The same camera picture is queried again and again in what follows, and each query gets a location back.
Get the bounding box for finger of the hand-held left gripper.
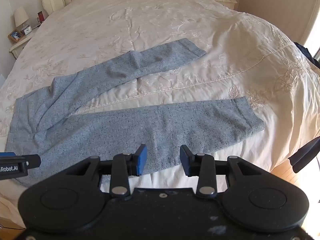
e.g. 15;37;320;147
0;152;42;167

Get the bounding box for dark red frame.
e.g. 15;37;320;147
37;11;49;24

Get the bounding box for cream nightstand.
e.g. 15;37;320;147
207;0;238;12
9;26;41;60

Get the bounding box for black cloth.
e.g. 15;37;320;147
287;136;320;173

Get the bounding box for grey-blue speckled pants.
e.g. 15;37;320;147
5;38;265;187

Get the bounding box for white shade table lamp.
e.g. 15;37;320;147
13;6;30;29

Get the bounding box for cream embroidered bedspread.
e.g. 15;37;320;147
0;0;320;220

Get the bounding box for cardboard box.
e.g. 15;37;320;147
0;217;27;232

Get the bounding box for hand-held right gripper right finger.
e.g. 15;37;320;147
179;144;263;197

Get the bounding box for dark blue cloth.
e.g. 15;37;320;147
294;41;320;69

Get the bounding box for white bed sheet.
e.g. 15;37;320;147
97;140;290;189

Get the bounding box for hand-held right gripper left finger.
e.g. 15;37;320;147
64;144;148;197

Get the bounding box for wooden photo frame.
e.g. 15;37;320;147
8;29;27;43

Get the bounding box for white curtain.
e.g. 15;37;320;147
299;0;320;47

